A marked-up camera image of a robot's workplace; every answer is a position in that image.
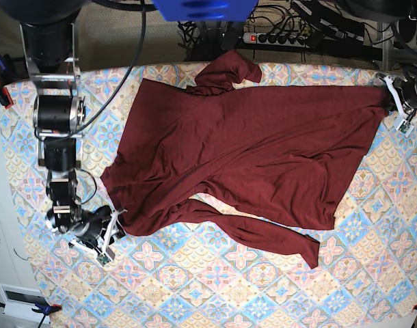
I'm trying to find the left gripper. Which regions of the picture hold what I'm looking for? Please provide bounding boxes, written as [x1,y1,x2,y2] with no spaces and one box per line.
[377,71,417,137]

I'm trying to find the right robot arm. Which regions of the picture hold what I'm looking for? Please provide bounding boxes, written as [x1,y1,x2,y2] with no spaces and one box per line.
[0,1,125,266]

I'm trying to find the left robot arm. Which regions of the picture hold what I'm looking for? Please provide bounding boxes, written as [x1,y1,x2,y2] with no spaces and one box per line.
[338,1,417,137]

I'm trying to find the patterned tablecloth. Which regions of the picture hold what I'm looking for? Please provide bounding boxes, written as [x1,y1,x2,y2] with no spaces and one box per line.
[0,82,417,327]

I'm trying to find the tangled black cables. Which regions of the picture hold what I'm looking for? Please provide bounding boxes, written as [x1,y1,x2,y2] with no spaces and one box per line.
[176,0,332,62]

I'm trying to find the white power strip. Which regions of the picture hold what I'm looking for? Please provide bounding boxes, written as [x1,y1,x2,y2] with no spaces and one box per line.
[242,32,308,47]

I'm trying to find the maroon t-shirt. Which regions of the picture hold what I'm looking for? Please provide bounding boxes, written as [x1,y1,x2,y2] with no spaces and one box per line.
[101,51,388,268]

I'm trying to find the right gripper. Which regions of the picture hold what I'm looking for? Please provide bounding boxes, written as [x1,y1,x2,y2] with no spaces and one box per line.
[69,206,127,266]

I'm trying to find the blue plastic box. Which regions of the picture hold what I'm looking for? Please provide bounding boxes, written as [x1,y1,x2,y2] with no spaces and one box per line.
[153,0,258,22]

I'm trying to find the blue clamp front left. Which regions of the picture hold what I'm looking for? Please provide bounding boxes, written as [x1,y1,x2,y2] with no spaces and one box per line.
[0,302,62,327]

